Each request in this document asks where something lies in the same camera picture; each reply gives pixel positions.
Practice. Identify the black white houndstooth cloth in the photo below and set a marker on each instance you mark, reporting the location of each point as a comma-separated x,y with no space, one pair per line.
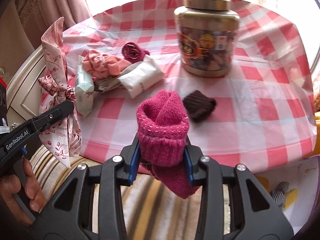
280,192

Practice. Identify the pink left curtain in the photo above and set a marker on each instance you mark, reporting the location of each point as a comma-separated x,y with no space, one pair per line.
37,15

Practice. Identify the dark red rolled sock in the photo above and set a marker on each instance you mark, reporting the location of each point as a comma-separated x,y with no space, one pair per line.
133,53

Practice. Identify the grey beige cloth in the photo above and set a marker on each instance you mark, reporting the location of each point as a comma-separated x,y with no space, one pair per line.
112,82

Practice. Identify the mint green wipes pack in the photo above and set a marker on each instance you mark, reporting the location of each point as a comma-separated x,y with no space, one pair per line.
84,89

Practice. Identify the purple white storage box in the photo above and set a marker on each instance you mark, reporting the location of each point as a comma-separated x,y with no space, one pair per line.
302,197

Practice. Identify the yellow sponge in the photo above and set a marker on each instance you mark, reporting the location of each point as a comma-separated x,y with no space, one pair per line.
291,197

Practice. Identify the magenta knitted sock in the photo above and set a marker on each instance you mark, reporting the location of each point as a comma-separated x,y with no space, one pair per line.
163,127

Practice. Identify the dark brown sock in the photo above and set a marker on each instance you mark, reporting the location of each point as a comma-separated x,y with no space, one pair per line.
198,106

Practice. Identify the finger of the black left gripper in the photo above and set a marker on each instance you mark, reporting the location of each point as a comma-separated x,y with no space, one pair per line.
50,117

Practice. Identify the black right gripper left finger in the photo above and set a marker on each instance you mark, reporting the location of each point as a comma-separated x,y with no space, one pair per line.
88,204

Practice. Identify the striped sofa cushion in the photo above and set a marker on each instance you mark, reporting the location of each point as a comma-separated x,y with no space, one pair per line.
151,210

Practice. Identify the red floral patterned cloth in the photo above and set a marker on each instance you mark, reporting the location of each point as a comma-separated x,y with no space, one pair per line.
63,139

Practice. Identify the cream wooden cabinet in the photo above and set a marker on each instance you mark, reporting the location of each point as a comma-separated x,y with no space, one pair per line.
24,92

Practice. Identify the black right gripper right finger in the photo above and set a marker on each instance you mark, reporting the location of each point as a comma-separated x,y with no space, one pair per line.
234,204

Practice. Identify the white tissue pack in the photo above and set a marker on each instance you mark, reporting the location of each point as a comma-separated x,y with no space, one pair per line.
143,75

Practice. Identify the left hand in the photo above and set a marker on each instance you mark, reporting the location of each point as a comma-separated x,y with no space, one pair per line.
11,185

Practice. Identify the salmon pink cloth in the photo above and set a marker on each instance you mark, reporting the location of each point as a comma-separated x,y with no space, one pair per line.
103,65

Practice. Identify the pink checkered tablecloth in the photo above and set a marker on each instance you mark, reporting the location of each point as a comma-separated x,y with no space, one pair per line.
264,116

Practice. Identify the gold lidded snack jar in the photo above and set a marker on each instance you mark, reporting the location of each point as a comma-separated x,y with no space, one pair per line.
206,33

